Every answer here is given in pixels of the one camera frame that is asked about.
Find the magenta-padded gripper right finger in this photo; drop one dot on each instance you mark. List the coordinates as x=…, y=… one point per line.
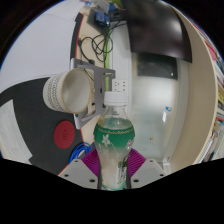
x=146, y=171

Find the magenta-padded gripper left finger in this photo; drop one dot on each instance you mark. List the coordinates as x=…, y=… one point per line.
x=78, y=171

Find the green-labelled clear drink bottle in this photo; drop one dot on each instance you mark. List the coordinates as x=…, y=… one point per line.
x=113, y=143

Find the flat round red coaster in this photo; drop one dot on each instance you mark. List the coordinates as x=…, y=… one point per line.
x=64, y=134

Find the black red-edged desk mat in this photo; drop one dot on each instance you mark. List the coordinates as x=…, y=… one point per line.
x=36, y=133

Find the grey sheet on mat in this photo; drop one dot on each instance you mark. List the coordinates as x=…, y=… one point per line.
x=13, y=133

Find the white patterned paper cup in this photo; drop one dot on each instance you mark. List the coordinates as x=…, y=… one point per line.
x=56, y=91

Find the grey metal laptop stand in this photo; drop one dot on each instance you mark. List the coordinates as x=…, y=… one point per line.
x=100, y=75

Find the white paper sheets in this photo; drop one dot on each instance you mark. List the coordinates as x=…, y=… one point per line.
x=40, y=50

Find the black computer monitor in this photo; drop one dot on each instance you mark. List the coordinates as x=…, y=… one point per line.
x=156, y=26

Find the small blue device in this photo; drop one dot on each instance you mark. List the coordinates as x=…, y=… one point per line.
x=102, y=19

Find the white wall power outlet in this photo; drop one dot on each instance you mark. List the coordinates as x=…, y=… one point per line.
x=120, y=85

